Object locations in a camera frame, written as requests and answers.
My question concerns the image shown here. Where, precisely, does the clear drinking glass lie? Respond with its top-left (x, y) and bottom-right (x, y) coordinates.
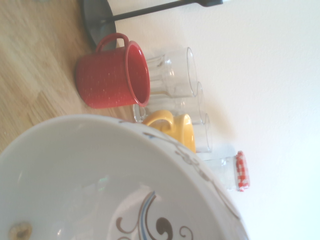
top-left (132, 81), bottom-right (206, 126)
top-left (192, 112), bottom-right (213, 154)
top-left (146, 46), bottom-right (198, 99)

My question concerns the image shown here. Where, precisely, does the stuck cereal ring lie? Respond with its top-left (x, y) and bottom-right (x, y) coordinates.
top-left (8, 220), bottom-right (33, 240)

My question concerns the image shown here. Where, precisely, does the tall black candle holder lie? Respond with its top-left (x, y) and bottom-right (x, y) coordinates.
top-left (81, 0), bottom-right (224, 50)

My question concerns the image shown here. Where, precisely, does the wooden butcher block board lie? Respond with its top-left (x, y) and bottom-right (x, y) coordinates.
top-left (0, 0), bottom-right (136, 153)

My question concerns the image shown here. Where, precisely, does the white bowl with swirl pattern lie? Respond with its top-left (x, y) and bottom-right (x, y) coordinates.
top-left (0, 114), bottom-right (251, 240)

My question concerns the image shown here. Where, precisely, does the glass jar red checkered lid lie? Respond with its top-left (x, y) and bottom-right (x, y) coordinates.
top-left (199, 150), bottom-right (251, 193)

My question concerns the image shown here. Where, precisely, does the red mug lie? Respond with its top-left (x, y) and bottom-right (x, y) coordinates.
top-left (74, 32), bottom-right (152, 110)

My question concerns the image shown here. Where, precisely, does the yellow mug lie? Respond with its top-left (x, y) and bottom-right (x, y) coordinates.
top-left (141, 109), bottom-right (197, 154)

